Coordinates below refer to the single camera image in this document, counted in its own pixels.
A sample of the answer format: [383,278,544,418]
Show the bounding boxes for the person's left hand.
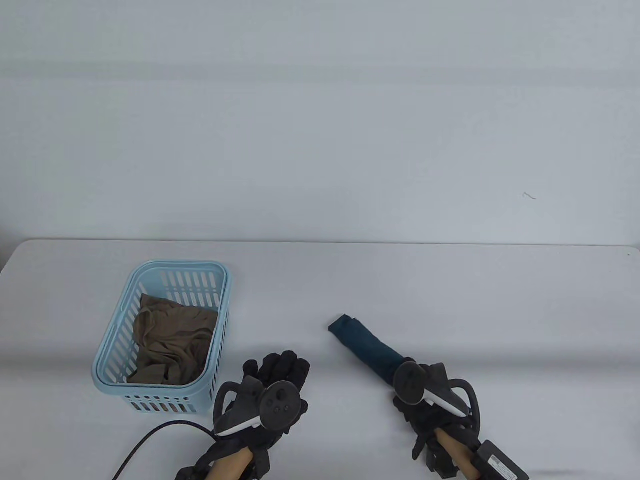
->
[214,351,311,453]

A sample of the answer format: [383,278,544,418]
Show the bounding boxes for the person's right hand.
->
[392,357,482,462]

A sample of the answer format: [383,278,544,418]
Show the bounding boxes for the dark teal shorts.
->
[328,314,407,389]

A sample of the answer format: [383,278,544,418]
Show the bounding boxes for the brown garment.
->
[126,293,219,386]

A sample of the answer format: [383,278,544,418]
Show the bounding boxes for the person's right forearm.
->
[434,429,482,480]

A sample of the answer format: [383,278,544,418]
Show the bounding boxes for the dark grey right hand controller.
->
[393,361,483,432]

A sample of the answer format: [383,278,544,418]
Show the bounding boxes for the dark grey hand controller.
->
[393,361,483,432]
[213,377,307,437]

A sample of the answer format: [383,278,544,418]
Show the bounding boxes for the dark grey left hand controller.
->
[213,377,307,437]

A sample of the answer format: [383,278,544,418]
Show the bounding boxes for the light blue plastic basket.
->
[91,259,233,415]

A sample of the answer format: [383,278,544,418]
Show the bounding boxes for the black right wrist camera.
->
[425,440,460,479]

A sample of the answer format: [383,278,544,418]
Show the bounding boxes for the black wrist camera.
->
[250,447,272,476]
[425,440,460,479]

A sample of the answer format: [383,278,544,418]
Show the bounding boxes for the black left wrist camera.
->
[250,447,272,476]

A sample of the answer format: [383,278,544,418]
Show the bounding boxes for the black cable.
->
[112,421,219,480]

